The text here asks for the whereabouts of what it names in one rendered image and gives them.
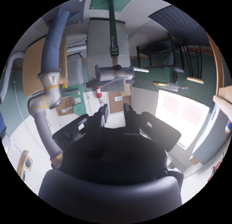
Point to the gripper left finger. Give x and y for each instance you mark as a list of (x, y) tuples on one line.
[(94, 129)]

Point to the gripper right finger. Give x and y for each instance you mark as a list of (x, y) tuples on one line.
[(132, 124)]

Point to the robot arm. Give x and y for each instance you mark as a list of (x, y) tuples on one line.
[(51, 93)]

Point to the grey outfeed roller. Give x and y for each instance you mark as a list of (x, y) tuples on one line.
[(116, 74)]

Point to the yellow grey straightedge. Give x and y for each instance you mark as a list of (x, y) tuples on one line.
[(170, 86)]

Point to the black wing screw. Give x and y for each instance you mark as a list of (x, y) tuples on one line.
[(117, 67)]

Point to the grey table saw body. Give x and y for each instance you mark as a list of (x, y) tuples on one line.
[(99, 46)]

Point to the cork notice board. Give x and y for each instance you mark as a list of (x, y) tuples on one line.
[(117, 102)]

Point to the green bandsaw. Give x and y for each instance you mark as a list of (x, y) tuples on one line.
[(78, 100)]

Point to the red fire extinguisher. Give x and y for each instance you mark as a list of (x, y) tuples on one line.
[(99, 93)]

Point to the brown tool pegboard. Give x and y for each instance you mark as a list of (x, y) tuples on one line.
[(65, 107)]

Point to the grey translucent plate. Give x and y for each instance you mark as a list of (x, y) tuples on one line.
[(114, 86)]

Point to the dark grey bar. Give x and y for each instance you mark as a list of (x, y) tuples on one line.
[(91, 84)]

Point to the bright window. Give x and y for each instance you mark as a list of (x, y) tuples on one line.
[(181, 113)]

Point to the yellow small box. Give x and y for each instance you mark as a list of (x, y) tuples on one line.
[(64, 86)]

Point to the grey metal tube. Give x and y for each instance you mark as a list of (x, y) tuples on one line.
[(141, 69)]

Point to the grey metal cabinet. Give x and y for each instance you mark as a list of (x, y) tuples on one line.
[(74, 71)]

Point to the green workshop machine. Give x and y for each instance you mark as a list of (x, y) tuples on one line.
[(168, 73)]

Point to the wooden board with dial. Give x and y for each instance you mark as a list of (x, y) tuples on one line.
[(26, 162)]

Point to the tan plywood sheet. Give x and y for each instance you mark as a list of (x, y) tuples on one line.
[(33, 69)]

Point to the pale wooden boards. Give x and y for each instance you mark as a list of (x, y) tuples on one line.
[(223, 98)]

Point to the dark ribbed floor mat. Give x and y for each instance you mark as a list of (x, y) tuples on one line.
[(181, 24)]

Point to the blue roller bracket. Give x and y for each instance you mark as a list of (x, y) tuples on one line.
[(97, 69)]

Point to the black metal frame table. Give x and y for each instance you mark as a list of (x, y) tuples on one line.
[(155, 51)]

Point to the wooden door frame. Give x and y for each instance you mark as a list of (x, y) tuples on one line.
[(217, 64)]

